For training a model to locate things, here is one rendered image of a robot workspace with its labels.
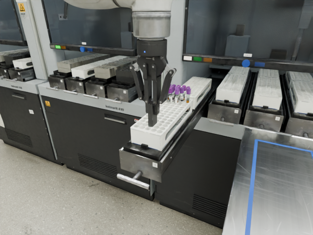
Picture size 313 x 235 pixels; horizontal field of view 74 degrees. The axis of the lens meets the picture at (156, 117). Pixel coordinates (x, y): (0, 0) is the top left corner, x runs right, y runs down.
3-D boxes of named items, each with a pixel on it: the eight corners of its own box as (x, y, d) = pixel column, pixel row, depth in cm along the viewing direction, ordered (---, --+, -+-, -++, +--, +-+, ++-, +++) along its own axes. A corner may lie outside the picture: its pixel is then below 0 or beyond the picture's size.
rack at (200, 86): (192, 87, 112) (193, 76, 109) (210, 90, 108) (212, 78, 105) (171, 107, 88) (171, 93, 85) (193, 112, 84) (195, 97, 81)
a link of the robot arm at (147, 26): (144, 12, 54) (144, 37, 57) (124, 12, 47) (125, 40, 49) (177, 12, 50) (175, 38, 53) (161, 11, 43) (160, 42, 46)
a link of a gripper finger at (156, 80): (156, 61, 55) (161, 61, 54) (157, 100, 60) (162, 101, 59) (150, 64, 52) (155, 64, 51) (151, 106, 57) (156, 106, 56)
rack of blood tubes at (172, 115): (168, 109, 86) (169, 95, 84) (192, 114, 82) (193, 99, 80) (130, 146, 62) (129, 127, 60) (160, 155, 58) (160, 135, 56)
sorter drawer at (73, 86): (128, 67, 183) (127, 57, 179) (142, 69, 178) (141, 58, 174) (61, 93, 124) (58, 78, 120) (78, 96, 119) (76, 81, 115)
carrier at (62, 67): (73, 72, 133) (72, 63, 130) (71, 73, 131) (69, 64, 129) (60, 71, 137) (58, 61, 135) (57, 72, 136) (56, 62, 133)
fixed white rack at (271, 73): (258, 74, 137) (260, 65, 134) (275, 76, 133) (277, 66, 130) (255, 86, 113) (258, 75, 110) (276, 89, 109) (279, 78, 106)
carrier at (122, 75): (135, 82, 115) (135, 71, 112) (133, 83, 113) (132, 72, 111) (118, 79, 119) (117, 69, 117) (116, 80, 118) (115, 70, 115)
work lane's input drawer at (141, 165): (189, 97, 118) (191, 81, 114) (214, 100, 113) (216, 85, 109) (111, 178, 60) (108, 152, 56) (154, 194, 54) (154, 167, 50)
